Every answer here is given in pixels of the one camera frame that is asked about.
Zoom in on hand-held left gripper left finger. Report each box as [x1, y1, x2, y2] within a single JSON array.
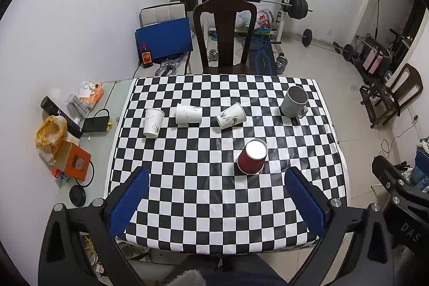
[[38, 167, 151, 286]]

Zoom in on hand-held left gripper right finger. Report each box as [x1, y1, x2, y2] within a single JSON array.
[[284, 166, 397, 286]]

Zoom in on red paper cup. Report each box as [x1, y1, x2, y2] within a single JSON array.
[[237, 139, 269, 175]]

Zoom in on white paper cup green print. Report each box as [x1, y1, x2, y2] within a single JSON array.
[[215, 102, 247, 130]]

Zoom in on black round lid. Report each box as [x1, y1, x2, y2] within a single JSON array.
[[69, 185, 87, 207]]

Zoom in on orange cardboard box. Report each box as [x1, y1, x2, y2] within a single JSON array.
[[53, 140, 92, 181]]

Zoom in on black white checkered tablecloth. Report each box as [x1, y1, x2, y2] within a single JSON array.
[[106, 73, 349, 255]]

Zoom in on black power bank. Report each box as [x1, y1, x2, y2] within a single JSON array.
[[81, 116, 111, 133]]

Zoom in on grey mug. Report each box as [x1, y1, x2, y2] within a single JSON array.
[[280, 86, 309, 119]]

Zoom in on yellow plastic bag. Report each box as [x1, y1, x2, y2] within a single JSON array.
[[36, 115, 68, 166]]

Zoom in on black cylinder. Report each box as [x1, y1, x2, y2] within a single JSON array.
[[40, 96, 83, 139]]

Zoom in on grey white box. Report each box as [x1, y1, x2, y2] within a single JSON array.
[[66, 93, 91, 116]]

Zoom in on orange tissue pack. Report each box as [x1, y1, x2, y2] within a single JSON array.
[[79, 80, 104, 106]]

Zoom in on brown wooden chair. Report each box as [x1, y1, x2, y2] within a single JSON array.
[[360, 63, 424, 129]]

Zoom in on chrome weight plates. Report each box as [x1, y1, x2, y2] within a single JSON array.
[[155, 52, 184, 76]]

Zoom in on dark sauce bottle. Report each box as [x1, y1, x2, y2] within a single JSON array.
[[141, 42, 154, 69]]

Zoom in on small barbell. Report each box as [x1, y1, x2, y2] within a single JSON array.
[[302, 28, 353, 61]]

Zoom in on black exercise machine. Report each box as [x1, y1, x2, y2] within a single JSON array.
[[354, 29, 413, 73]]

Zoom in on blue folder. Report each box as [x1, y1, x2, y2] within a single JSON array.
[[135, 17, 194, 64]]

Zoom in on dark wooden chair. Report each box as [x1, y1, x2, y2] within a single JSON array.
[[193, 0, 258, 75]]

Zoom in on white red plastic bag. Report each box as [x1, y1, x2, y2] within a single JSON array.
[[256, 8, 274, 29]]

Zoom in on white padded chair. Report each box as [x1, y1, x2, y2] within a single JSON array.
[[139, 2, 195, 76]]

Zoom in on barbell with black plates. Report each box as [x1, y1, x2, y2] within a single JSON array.
[[169, 0, 314, 20]]

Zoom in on black cable loop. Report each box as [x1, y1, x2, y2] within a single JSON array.
[[75, 159, 95, 188]]

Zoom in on black floor cable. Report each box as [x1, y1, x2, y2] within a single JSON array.
[[380, 114, 420, 157]]

